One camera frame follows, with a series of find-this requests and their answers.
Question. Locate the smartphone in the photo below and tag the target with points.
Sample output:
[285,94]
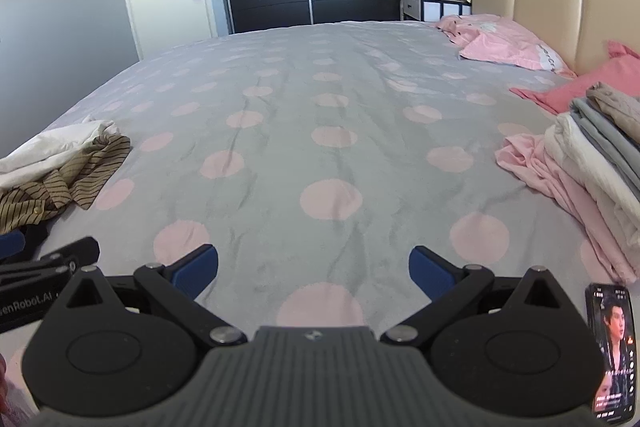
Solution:
[612,347]

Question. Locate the pink printed cloth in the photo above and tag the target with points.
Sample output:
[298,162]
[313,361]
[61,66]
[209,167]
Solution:
[460,27]

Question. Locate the grey folded garment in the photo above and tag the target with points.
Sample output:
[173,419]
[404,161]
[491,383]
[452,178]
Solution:
[605,137]

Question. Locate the pink folded garment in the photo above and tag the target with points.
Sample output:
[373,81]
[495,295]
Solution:
[540,167]

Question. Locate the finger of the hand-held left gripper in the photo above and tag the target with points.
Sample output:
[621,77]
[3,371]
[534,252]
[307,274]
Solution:
[75,251]
[15,244]

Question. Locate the dark pink pillow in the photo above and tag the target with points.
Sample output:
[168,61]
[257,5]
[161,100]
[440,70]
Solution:
[575,89]

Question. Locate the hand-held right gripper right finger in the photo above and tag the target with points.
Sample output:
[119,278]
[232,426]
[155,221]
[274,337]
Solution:
[426,269]

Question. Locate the cream cloth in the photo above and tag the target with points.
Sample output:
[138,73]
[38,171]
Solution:
[45,152]

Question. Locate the brown striped shirt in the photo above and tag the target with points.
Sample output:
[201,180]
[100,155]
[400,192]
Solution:
[70,182]

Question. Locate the grey polka dot bed sheet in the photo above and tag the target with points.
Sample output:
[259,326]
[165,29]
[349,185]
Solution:
[320,107]

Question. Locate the grey nightstand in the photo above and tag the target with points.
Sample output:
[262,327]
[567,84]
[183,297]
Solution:
[432,7]

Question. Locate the beige folded garment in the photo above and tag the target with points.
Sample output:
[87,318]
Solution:
[617,104]

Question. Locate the cream folded garment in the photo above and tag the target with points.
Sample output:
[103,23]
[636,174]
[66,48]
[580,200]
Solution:
[585,167]

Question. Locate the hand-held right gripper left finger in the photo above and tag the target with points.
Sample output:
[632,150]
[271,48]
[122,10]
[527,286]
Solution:
[197,269]

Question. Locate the light pink pillow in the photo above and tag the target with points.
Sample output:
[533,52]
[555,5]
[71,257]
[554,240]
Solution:
[510,47]

